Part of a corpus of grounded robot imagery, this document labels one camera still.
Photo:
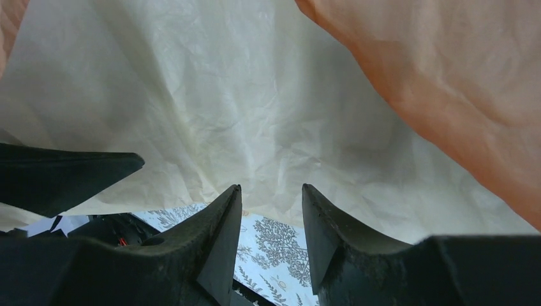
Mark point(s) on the paper flower bouquet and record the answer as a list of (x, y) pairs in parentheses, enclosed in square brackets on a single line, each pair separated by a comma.
[(415, 117)]

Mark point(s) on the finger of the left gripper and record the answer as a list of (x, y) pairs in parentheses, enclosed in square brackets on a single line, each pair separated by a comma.
[(49, 182)]

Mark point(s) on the floral patterned table mat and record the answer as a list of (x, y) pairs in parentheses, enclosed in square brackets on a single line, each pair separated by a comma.
[(272, 260)]

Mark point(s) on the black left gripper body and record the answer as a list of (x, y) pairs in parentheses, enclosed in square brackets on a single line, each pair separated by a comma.
[(115, 229)]

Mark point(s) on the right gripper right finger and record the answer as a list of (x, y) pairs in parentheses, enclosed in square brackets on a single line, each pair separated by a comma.
[(353, 264)]

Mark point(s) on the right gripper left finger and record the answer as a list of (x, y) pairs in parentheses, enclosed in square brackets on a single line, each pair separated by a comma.
[(191, 263)]

